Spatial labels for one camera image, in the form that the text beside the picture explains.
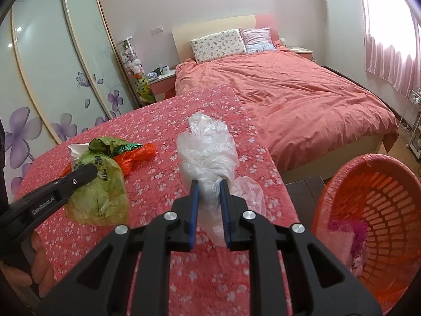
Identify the orange plastic basket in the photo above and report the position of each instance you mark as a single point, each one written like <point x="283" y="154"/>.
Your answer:
<point x="388" y="210"/>

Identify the person's left hand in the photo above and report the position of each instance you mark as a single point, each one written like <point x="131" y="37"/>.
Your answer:
<point x="41" y="263"/>

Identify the floral sliding door wardrobe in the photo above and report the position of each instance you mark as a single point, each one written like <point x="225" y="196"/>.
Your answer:
<point x="49" y="56"/>

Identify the white tissue paper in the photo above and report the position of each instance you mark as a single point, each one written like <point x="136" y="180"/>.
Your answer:
<point x="77" y="150"/>

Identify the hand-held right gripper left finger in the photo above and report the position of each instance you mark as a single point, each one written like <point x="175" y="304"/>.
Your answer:
<point x="194" y="217"/>

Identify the red floral blanket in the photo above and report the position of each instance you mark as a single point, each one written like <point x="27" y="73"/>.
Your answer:
<point x="148" y="197"/>

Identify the pink nightstand with clutter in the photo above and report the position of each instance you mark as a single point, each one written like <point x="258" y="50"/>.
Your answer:
<point x="161" y="87"/>

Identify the purple plastic bag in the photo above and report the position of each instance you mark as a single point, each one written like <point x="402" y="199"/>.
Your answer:
<point x="348" y="228"/>

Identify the white wall switch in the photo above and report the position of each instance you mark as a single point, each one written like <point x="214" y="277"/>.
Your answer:
<point x="157" y="30"/>

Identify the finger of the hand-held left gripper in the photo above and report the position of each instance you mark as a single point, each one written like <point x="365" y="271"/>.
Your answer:
<point x="79" y="177"/>

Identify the bed with red duvet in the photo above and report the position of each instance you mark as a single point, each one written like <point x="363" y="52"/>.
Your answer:
<point x="296" y="105"/>

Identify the dark green plastic bag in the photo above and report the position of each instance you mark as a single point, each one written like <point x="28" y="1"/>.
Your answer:
<point x="121" y="147"/>

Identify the orange plastic bag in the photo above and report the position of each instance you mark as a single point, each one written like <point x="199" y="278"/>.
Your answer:
<point x="141" y="153"/>

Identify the clear plastic bag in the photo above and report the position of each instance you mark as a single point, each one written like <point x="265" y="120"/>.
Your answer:
<point x="340" y="247"/>
<point x="207" y="158"/>

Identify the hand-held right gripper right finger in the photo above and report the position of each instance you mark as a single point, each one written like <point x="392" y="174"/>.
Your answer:
<point x="225" y="217"/>

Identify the pink curtain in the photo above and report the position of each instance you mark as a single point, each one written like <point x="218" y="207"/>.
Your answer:
<point x="394" y="59"/>

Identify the white floral pillow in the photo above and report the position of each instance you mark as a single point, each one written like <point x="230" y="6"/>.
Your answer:
<point x="217" y="44"/>

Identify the hanging plush toy bag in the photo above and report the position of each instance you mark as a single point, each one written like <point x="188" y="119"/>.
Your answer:
<point x="131" y="61"/>

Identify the pink striped pillow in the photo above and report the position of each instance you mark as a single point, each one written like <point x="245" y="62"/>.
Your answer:
<point x="258" y="39"/>

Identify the olive green plastic bag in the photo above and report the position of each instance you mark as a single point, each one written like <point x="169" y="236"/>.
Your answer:
<point x="98" y="191"/>

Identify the small white lamp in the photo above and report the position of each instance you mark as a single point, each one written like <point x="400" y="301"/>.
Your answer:
<point x="284" y="42"/>

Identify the green plush toy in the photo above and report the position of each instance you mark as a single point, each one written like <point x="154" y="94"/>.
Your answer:
<point x="143" y="87"/>

